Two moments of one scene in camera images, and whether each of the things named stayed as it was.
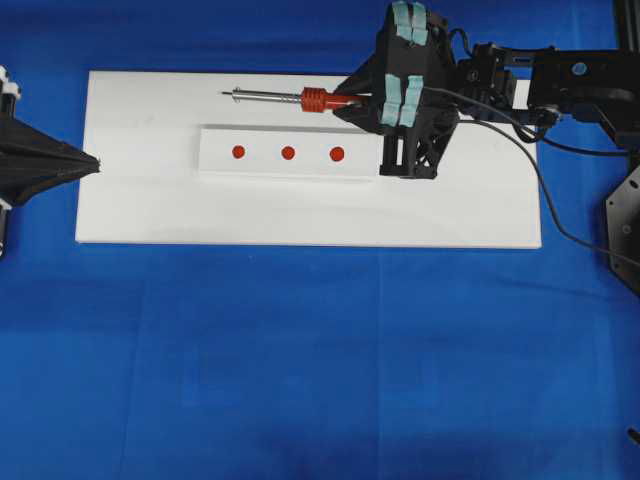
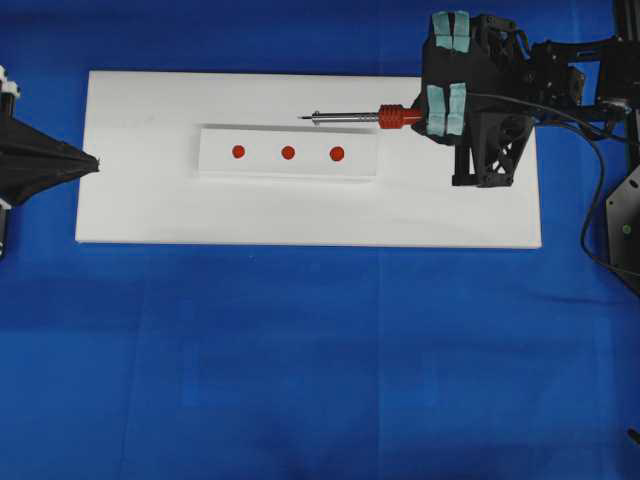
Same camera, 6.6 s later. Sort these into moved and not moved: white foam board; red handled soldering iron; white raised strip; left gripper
Moved: red handled soldering iron
Not moved: white raised strip; white foam board; left gripper
